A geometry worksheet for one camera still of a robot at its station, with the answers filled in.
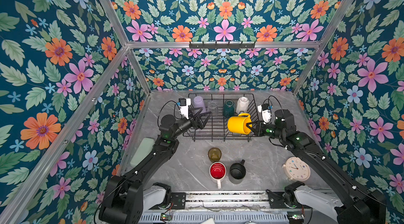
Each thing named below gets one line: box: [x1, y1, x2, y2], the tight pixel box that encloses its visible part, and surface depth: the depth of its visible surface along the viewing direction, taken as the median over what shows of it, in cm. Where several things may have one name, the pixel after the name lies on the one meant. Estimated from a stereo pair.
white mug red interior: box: [208, 161, 227, 190], surface depth 76 cm
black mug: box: [229, 159, 247, 180], surface depth 83 cm
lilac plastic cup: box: [193, 95, 207, 114], surface depth 98 cm
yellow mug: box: [227, 113, 252, 135], surface depth 72 cm
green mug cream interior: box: [223, 99, 235, 119], surface depth 99 cm
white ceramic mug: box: [235, 96, 250, 115], surface depth 100 cm
